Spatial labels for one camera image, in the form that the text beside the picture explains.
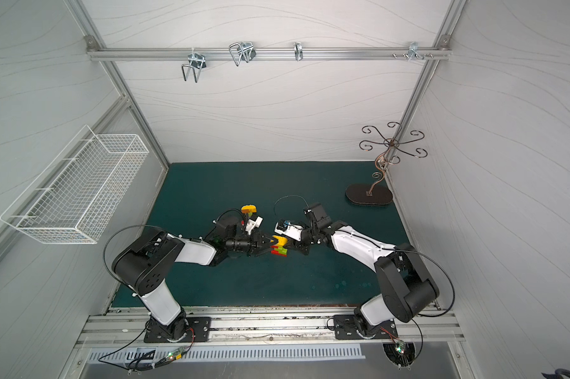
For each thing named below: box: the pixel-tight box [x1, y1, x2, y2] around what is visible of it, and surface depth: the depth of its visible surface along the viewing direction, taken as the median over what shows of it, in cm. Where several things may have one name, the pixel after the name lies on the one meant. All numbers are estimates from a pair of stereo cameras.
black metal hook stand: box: [345, 121, 428, 207], surface depth 92 cm
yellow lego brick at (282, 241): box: [272, 235, 288, 247], surface depth 86 cm
